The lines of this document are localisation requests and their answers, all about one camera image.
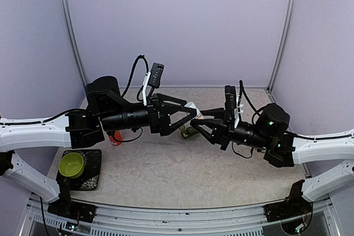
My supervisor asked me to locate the aluminium frame post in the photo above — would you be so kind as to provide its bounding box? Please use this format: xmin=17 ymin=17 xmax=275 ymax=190
xmin=60 ymin=0 xmax=87 ymax=89
xmin=267 ymin=0 xmax=296 ymax=95

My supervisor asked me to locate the red bottle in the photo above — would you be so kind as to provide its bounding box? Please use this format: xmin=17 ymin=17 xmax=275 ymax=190
xmin=107 ymin=130 xmax=123 ymax=146

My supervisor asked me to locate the white pill bottle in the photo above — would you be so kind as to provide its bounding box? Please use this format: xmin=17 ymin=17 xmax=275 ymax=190
xmin=184 ymin=102 xmax=204 ymax=120

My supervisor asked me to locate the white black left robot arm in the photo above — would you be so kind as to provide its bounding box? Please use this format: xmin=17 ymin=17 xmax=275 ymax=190
xmin=1 ymin=76 xmax=200 ymax=217

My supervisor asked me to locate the camera black cable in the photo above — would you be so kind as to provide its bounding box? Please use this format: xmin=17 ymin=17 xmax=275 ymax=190
xmin=121 ymin=54 xmax=150 ymax=101
xmin=238 ymin=80 xmax=263 ymax=118

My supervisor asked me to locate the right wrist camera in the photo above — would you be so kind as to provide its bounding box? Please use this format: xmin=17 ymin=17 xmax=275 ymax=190
xmin=225 ymin=85 xmax=237 ymax=111

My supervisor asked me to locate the front aluminium rail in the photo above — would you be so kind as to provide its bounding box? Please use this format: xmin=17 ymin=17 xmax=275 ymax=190
xmin=15 ymin=194 xmax=344 ymax=235

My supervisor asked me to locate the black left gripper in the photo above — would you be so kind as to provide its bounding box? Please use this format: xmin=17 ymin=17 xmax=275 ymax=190
xmin=101 ymin=93 xmax=197 ymax=137

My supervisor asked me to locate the right aluminium frame post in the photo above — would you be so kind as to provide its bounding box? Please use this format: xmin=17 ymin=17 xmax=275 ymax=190
xmin=267 ymin=0 xmax=296 ymax=95

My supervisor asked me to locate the right camera black cable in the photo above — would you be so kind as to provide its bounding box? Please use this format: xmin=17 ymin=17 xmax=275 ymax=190
xmin=238 ymin=80 xmax=263 ymax=118

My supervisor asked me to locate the left aluminium frame post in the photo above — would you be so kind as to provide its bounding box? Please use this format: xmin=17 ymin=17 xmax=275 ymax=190
xmin=60 ymin=0 xmax=87 ymax=89

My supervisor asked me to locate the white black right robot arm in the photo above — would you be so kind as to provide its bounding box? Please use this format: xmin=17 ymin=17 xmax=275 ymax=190
xmin=191 ymin=103 xmax=353 ymax=216

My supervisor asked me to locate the green pill organizer box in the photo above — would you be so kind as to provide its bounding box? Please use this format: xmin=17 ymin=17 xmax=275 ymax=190
xmin=179 ymin=125 xmax=199 ymax=139

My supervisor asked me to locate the green bowl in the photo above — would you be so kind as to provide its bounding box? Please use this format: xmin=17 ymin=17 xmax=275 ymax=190
xmin=58 ymin=153 xmax=84 ymax=179

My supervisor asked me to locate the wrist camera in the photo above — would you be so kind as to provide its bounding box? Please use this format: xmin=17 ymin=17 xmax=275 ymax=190
xmin=225 ymin=85 xmax=237 ymax=111
xmin=148 ymin=62 xmax=164 ymax=88

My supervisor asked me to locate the black patterned square plate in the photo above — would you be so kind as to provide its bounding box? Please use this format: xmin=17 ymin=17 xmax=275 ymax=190
xmin=56 ymin=149 xmax=102 ymax=191

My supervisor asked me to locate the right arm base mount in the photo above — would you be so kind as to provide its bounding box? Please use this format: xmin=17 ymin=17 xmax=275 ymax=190
xmin=263 ymin=180 xmax=313 ymax=222

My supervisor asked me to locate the left camera black cable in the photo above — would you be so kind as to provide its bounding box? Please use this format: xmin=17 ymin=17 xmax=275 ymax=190
xmin=121 ymin=54 xmax=150 ymax=101

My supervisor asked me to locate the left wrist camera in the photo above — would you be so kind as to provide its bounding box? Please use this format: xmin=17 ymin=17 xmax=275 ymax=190
xmin=148 ymin=62 xmax=164 ymax=88

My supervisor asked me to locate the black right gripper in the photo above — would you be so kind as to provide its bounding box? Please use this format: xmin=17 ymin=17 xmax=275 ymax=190
xmin=190 ymin=108 xmax=271 ymax=151

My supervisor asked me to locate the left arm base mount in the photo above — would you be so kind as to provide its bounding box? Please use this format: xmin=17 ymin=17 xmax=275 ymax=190
xmin=48 ymin=200 xmax=97 ymax=223

